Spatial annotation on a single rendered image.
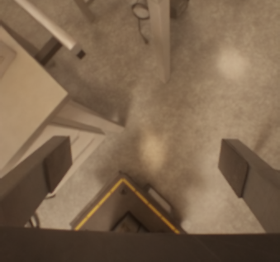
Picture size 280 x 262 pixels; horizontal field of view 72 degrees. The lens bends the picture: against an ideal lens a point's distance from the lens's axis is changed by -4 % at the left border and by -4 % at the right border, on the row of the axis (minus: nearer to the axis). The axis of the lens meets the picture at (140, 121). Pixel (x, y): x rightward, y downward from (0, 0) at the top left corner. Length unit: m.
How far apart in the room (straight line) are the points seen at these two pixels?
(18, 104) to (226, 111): 1.18
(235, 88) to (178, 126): 0.45
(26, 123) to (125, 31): 1.20
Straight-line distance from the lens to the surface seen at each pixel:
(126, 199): 1.12
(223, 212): 1.44
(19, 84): 0.61
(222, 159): 0.17
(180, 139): 1.34
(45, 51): 0.69
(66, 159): 0.16
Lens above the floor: 1.34
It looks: 79 degrees down
